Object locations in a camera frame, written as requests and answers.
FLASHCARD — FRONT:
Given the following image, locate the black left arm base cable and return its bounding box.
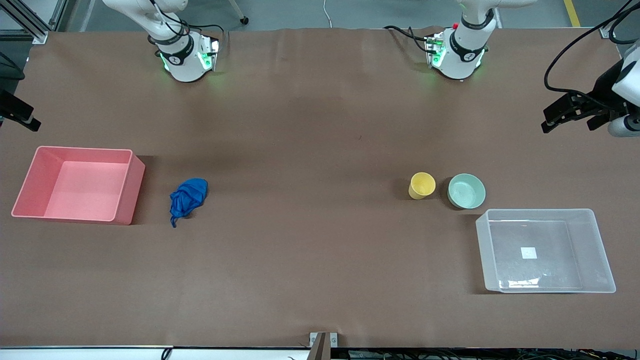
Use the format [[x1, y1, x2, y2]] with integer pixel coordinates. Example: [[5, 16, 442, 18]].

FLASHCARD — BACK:
[[383, 25, 436, 53]]

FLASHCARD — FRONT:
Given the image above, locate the blue cloth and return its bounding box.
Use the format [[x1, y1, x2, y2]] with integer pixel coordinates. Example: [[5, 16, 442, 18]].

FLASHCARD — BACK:
[[169, 178, 209, 228]]

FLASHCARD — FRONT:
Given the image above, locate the aluminium frame corner bracket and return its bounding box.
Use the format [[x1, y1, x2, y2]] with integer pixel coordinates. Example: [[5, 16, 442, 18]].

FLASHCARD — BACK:
[[599, 0, 640, 40]]

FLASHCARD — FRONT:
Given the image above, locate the mint green bowl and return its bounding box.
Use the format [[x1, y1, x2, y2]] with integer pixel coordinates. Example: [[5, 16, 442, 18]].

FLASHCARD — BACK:
[[447, 173, 487, 210]]

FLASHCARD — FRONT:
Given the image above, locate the metal table edge bracket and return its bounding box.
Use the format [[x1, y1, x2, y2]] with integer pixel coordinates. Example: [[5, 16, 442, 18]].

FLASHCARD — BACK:
[[309, 332, 339, 360]]

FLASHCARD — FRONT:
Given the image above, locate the brown table cover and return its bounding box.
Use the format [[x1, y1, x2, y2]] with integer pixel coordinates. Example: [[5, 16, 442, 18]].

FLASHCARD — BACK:
[[0, 27, 640, 349]]

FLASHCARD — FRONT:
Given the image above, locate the chair leg with caster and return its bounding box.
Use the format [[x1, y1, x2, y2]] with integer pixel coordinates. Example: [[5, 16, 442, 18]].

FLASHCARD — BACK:
[[227, 0, 249, 25]]

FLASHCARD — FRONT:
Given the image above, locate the yellow plastic cup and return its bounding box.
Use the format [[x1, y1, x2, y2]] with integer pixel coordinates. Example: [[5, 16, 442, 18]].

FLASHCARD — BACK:
[[408, 172, 437, 201]]

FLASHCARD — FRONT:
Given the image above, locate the clear plastic box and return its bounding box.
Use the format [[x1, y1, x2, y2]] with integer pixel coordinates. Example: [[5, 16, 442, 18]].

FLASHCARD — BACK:
[[475, 208, 617, 294]]

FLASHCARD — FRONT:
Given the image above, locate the pink plastic box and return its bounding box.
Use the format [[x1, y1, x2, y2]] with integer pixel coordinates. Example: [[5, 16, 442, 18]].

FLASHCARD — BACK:
[[11, 146, 146, 226]]

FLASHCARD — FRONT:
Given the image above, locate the aluminium frame with diagonal struts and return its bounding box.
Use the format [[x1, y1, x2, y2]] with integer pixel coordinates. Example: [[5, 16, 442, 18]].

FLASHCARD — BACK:
[[0, 0, 68, 45]]

